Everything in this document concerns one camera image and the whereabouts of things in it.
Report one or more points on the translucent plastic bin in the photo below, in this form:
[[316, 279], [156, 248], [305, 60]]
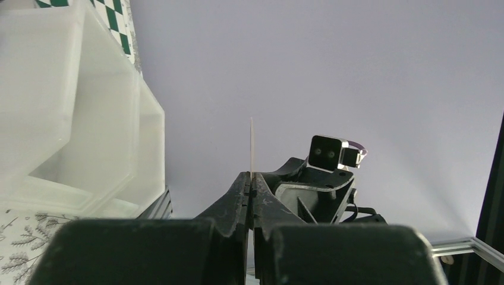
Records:
[[74, 139]]

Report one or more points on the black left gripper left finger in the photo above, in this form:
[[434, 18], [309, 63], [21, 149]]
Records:
[[208, 249]]

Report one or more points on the orange credit card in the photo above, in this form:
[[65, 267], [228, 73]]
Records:
[[252, 147]]

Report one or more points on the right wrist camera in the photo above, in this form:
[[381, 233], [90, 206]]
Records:
[[330, 153]]

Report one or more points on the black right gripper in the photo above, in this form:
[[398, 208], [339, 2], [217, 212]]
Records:
[[298, 194]]

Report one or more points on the floral table mat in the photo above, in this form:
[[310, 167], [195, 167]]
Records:
[[25, 235]]

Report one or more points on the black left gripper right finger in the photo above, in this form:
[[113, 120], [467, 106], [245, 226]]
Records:
[[290, 251]]

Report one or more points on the green white chessboard mat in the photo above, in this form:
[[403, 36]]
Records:
[[107, 35]]

